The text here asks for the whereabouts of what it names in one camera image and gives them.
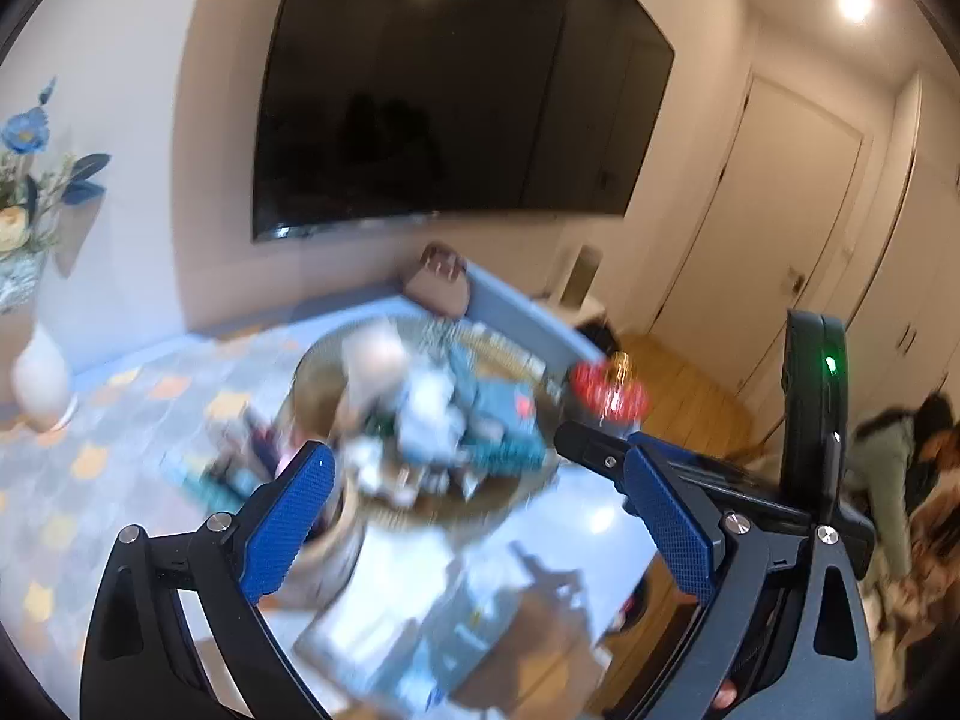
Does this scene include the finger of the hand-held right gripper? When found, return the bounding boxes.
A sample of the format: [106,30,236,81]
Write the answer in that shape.
[555,420,638,496]

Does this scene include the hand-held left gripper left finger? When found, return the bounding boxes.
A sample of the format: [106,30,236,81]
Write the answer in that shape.
[79,441,336,720]

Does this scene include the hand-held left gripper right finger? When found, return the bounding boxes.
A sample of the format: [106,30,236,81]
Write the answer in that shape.
[622,431,878,720]

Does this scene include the ribbed glass tray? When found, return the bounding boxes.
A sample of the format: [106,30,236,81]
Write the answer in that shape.
[289,319,593,526]

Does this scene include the blue grey yarn bundle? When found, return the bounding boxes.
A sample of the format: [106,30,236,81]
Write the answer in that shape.
[394,371,470,466]

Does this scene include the red jar with gold lid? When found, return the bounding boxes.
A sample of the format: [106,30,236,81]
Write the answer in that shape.
[570,352,650,425]

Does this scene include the white side table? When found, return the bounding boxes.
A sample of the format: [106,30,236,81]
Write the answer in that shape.
[536,292,608,331]

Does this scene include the white closet door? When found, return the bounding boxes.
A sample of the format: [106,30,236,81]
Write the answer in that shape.
[847,71,960,421]

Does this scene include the white room door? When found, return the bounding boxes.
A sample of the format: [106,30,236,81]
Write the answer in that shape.
[656,71,875,406]

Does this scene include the patterned tablecloth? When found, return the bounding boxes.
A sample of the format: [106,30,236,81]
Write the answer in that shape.
[0,326,353,720]

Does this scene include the beige round handbag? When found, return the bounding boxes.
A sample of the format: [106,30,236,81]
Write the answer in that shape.
[405,242,472,316]

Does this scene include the white ribbed vase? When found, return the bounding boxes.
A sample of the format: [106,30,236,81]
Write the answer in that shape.
[11,330,80,432]

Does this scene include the blue and white flowers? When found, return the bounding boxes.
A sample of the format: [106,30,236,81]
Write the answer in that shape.
[0,77,112,308]

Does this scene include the black wall television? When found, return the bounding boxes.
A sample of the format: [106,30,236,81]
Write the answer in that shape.
[251,0,676,243]

